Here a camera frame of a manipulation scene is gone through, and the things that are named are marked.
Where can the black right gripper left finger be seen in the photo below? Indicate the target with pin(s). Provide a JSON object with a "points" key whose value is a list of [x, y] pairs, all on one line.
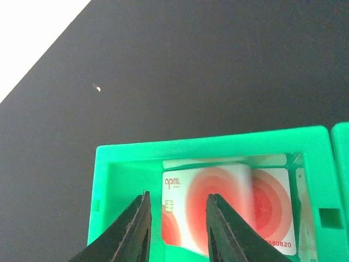
{"points": [[128, 238]]}

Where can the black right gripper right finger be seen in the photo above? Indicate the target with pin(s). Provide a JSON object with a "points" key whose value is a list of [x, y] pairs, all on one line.
{"points": [[231, 238]]}

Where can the red april card dropped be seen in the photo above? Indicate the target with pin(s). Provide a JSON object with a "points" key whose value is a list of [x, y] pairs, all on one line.
{"points": [[185, 202]]}

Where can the red white april card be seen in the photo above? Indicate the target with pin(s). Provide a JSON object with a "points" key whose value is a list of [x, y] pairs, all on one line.
{"points": [[273, 208]]}

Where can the green bin with red card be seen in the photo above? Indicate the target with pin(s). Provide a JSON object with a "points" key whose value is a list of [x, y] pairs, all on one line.
{"points": [[124, 171]]}

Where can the green middle bin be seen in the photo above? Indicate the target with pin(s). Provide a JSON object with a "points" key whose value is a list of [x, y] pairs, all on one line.
{"points": [[339, 141]]}

